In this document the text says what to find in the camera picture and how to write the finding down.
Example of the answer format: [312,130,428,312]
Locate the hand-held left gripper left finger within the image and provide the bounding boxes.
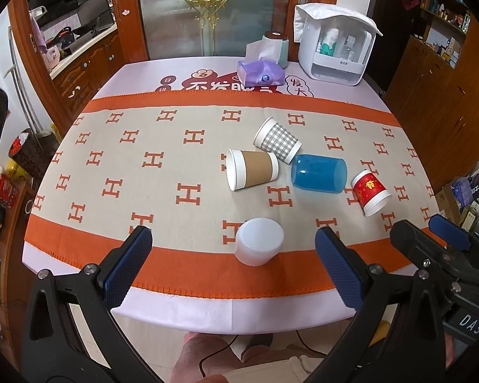
[20,225,154,383]

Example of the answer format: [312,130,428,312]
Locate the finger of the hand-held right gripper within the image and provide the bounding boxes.
[390,219,476,289]
[428,213,479,281]

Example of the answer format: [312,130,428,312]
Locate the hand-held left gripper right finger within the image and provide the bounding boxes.
[303,226,448,383]

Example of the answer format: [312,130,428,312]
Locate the white plastic cup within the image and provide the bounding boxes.
[234,218,285,267]

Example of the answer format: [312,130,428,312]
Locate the red paper cup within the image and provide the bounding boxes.
[350,169,392,218]

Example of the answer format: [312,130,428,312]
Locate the blue plastic cup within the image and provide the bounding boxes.
[291,154,349,195]

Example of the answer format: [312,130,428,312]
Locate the brown sleeve paper cup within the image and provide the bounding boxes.
[225,148,280,192]

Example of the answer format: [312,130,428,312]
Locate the grey checkered paper cup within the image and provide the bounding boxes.
[253,117,303,165]

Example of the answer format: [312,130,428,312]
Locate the cardboard box with packets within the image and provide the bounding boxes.
[439,173,479,232]

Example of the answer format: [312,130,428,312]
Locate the orange patterned blanket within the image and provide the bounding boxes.
[24,92,448,302]

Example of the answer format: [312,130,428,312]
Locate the white shorts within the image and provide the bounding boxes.
[259,354,326,383]

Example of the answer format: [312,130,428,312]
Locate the wooden wardrobe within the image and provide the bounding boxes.
[383,36,479,224]

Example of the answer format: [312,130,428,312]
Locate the red packet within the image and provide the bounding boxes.
[0,179,22,208]

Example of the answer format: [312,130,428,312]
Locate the woven basket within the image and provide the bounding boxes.
[8,128,50,180]

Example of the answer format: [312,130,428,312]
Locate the white printed tablecloth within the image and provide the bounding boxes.
[22,58,448,336]

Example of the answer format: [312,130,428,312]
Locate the white cosmetics organizer box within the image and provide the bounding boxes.
[297,3,378,87]

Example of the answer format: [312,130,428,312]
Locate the wooden kitchen cabinet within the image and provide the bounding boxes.
[50,32,124,128]

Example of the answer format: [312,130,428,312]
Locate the purple tissue pack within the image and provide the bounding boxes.
[236,42,285,86]

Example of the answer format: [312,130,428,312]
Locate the shelf with bottles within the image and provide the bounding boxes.
[419,0,474,68]

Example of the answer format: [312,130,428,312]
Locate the teal canister with brown lid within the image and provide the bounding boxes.
[261,31,290,68]

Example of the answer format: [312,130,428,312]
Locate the white refrigerator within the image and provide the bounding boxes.
[0,20,38,132]

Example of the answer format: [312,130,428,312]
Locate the glass door with gold ornament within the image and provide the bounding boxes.
[136,0,294,61]

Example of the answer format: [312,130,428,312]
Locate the black cable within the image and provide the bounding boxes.
[200,333,242,378]

